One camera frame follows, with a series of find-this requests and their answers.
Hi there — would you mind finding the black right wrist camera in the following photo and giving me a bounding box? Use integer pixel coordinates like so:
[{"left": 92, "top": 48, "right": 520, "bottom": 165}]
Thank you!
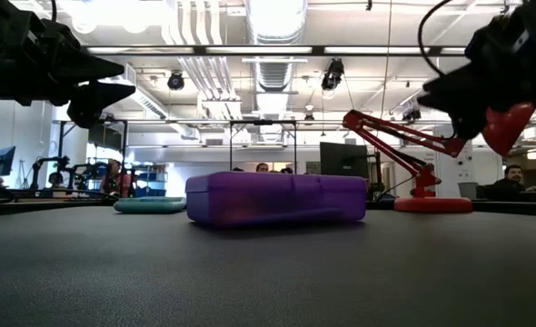
[{"left": 449, "top": 111, "right": 494, "bottom": 141}]

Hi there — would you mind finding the blue storage shelf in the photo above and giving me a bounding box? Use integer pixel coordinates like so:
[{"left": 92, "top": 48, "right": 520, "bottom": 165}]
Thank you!
[{"left": 134, "top": 165, "right": 169, "bottom": 197}]

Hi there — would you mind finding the purple plastic pencil case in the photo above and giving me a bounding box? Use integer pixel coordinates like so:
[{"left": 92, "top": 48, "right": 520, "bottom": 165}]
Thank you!
[{"left": 184, "top": 171, "right": 369, "bottom": 228}]

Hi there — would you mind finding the black computer monitor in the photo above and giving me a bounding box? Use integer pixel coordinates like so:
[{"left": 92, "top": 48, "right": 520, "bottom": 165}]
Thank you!
[{"left": 319, "top": 141, "right": 370, "bottom": 179}]

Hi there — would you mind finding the grey office chair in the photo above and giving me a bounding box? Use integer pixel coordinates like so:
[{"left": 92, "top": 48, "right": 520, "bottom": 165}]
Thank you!
[{"left": 457, "top": 181, "right": 479, "bottom": 199}]

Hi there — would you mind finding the silver ceiling duct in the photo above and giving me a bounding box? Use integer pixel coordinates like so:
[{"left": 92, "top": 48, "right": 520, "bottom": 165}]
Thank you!
[{"left": 244, "top": 0, "right": 309, "bottom": 92}]

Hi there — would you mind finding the teal dish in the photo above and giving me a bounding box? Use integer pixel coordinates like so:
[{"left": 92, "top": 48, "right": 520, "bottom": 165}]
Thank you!
[{"left": 113, "top": 195, "right": 188, "bottom": 215}]

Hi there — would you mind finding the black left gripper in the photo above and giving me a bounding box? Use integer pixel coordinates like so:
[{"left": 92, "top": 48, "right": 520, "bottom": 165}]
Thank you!
[{"left": 8, "top": 8, "right": 137, "bottom": 130}]

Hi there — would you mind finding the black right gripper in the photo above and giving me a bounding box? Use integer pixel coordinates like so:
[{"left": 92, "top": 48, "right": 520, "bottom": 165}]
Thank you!
[{"left": 416, "top": 0, "right": 536, "bottom": 115}]

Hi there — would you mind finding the black overhead frame bar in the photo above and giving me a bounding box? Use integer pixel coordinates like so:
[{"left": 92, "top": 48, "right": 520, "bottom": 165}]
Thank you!
[{"left": 81, "top": 45, "right": 467, "bottom": 57}]

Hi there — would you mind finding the red desk lamp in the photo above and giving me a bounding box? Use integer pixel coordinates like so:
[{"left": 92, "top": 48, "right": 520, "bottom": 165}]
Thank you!
[{"left": 342, "top": 102, "right": 536, "bottom": 213}]

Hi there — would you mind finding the blue lit computer monitor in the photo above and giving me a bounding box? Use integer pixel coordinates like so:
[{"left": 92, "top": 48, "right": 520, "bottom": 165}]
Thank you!
[{"left": 0, "top": 145, "right": 17, "bottom": 177}]

